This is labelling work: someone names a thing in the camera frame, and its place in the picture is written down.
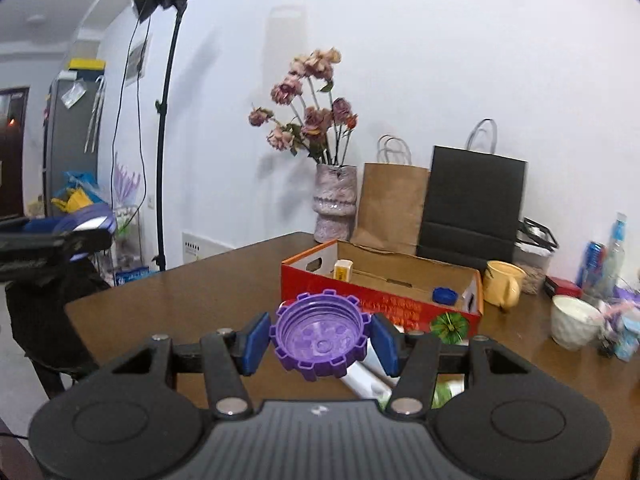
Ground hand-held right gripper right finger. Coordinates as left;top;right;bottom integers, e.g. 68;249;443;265
370;312;532;419

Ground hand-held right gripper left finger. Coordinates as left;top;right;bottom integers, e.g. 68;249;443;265
107;312;273;419

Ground red cardboard box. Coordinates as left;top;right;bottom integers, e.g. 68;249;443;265
280;239;485;346

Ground white plastic bottle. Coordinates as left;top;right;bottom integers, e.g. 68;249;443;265
344;359;397;403

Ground purple toothed plastic lid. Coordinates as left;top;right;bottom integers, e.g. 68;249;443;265
270;289;375;380

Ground yellow plastic bag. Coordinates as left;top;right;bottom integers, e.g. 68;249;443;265
51;187;94;213

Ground black chair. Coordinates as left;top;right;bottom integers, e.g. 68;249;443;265
5;259;112;401

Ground blue plastic bag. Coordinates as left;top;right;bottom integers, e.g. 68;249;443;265
62;171;101;196

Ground green white packet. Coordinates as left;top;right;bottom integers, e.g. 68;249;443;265
429;379;471;409

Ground dark wooden door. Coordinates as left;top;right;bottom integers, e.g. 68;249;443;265
0;87;30;218

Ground purple decorative plant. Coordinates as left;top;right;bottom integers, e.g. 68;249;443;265
112;152;142;207

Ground dark tall cabinet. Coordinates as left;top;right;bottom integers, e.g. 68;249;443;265
42;77;103;216

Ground yellow ceramic mug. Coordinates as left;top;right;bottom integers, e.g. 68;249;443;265
482;260;527;308

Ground brown paper bag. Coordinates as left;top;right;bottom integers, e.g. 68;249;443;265
350;135;431;256

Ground pink mottled ceramic vase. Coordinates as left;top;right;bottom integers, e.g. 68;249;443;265
314;162;358;243

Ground clear plastic seed container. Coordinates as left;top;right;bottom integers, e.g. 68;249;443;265
515;245;552;295

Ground black paper bag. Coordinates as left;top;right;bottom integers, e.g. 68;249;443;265
416;119;528;263

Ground flat red box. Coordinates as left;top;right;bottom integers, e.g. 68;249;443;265
545;275;583;299

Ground white ceramic bowl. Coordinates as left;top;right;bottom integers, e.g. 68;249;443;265
551;295;603;351

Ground blue drink can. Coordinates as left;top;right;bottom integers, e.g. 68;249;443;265
577;241;608;291

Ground dried pink roses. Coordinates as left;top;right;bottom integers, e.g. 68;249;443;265
248;47;358;167

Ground small blue white carton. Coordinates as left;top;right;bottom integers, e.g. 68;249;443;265
615;317;640;362

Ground clear plastic bottle blue label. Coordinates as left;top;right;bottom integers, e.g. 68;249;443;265
597;212;629;301

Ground white wall socket panel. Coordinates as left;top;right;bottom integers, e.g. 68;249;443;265
182;230;236;264

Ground black hanging cable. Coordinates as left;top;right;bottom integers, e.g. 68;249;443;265
110;20;152;221

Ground black container lid frame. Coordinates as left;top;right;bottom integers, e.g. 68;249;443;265
517;217;559;252

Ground framed wall picture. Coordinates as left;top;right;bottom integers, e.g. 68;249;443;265
125;37;151;79

